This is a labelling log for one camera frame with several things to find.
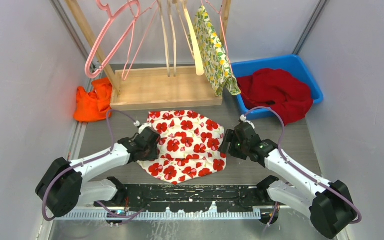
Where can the lemon print skirt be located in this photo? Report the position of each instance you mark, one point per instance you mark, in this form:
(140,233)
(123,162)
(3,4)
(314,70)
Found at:
(216,63)

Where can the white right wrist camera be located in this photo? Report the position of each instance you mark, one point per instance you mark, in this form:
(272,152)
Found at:
(243,119)

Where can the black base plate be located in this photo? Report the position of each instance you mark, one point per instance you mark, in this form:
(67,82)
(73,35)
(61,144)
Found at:
(187,198)

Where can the red poppy print cloth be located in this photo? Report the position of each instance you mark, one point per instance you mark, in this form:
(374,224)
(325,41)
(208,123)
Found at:
(188,147)

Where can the cream wooden hanger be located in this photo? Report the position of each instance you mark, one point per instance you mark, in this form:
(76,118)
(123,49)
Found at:
(199,68)

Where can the thin pink wire hanger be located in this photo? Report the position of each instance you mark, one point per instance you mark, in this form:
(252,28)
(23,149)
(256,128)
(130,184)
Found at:
(223,13)

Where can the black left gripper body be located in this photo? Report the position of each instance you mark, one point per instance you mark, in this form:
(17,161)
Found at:
(151,153)

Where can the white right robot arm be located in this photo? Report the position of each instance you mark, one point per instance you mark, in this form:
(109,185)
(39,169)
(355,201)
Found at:
(328,205)

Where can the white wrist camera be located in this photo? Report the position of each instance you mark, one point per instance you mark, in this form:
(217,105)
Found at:
(243,119)
(141,126)

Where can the dark red cloth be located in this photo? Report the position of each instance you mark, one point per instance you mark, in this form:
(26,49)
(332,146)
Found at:
(277,89)

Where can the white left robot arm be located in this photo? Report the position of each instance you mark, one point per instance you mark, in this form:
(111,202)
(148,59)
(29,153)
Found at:
(69,184)

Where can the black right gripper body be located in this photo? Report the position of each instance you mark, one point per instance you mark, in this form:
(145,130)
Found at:
(238,149)

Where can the orange cloth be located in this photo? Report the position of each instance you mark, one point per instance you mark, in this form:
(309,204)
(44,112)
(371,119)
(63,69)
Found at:
(93,106)

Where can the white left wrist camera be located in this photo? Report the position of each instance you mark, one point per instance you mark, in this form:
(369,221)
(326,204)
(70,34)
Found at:
(141,126)

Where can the blue plastic bin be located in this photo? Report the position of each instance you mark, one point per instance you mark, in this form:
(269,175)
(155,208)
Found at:
(291,63)

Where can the wooden hanger rack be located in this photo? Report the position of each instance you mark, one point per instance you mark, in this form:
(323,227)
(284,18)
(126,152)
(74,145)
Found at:
(127,32)

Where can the beige wooden hanger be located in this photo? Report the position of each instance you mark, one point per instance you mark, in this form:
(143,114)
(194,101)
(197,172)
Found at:
(174,5)
(165,38)

